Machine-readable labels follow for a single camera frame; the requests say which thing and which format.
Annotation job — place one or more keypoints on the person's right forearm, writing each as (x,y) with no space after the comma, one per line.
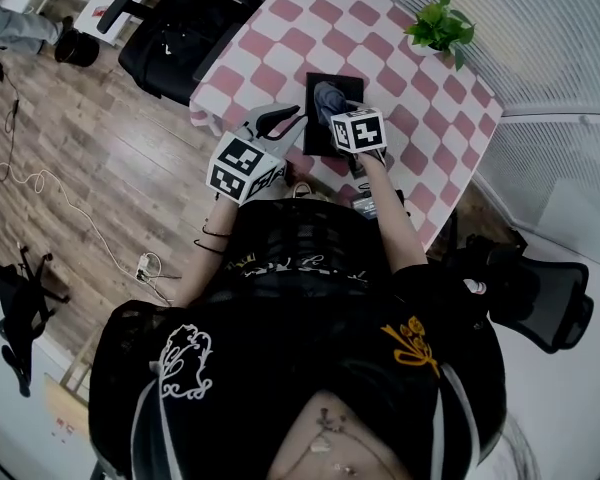
(395,218)

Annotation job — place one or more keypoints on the person's white shoe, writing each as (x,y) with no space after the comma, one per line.
(301,190)

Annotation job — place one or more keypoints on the light wooden board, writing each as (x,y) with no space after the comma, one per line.
(65,403)

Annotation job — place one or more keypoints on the white power strip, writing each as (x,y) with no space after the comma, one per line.
(143,267)

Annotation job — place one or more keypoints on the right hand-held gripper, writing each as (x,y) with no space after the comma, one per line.
(360,130)

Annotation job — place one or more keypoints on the black padded office chair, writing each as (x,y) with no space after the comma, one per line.
(175,43)

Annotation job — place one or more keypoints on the black mesh office chair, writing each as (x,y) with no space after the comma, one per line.
(540,293)

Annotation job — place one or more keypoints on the grey cloth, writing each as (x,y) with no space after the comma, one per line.
(327,100)

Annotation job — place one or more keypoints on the person's left forearm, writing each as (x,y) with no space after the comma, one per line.
(205,263)

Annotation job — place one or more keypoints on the small white table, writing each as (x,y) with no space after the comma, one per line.
(105,3)

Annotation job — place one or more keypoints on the black wrist bands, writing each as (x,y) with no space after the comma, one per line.
(214,233)

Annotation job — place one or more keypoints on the red label plastic bottle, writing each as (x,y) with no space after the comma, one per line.
(475,287)

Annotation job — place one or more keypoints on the black chair base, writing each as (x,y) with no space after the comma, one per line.
(25,298)

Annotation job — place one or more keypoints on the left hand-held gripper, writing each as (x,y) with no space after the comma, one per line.
(240,168)

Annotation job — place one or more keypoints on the pink white checkered tablecloth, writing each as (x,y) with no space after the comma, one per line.
(380,48)

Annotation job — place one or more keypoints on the black waste bin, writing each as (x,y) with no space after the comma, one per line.
(77,49)

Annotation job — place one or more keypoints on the white table leg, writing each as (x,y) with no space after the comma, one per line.
(216,124)

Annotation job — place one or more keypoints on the person's black embroidered shirt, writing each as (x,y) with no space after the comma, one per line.
(290,328)

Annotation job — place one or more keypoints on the green potted plant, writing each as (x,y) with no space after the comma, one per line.
(440,28)

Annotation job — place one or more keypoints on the dark badge card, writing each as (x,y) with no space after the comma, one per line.
(364,207)

